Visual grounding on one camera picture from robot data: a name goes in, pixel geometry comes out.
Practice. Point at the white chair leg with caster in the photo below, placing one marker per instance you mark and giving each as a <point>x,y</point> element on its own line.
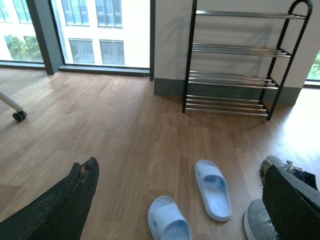
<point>19,114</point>

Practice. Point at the grey knit sneaker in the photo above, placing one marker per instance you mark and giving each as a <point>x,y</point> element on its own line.
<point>257,223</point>
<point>288,166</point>

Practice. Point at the light blue slide sandal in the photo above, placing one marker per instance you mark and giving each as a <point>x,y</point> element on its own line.
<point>165,220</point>
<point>214,190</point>

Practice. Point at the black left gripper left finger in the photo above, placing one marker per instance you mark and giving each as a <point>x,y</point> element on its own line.
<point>61,212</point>

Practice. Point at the black metal shoe rack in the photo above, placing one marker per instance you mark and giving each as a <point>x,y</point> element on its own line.
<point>270,85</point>

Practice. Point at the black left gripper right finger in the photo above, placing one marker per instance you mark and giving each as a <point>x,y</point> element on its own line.
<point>292,205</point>

